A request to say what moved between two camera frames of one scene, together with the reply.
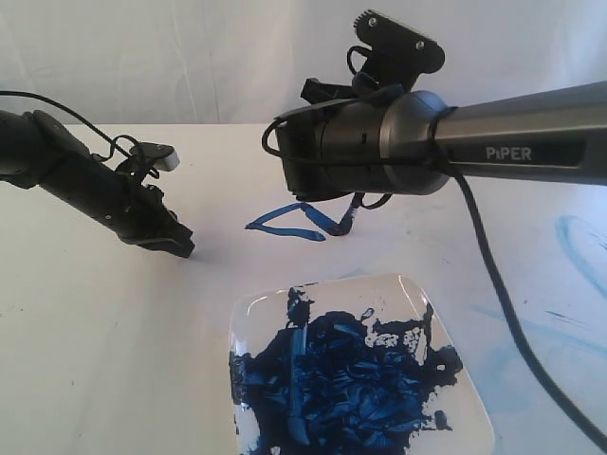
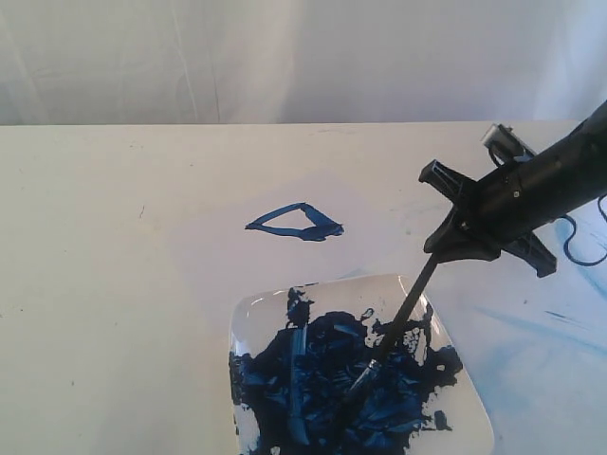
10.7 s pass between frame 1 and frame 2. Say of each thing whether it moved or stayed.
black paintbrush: moved
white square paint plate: stayed
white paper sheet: stayed
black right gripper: moved
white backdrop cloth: stayed
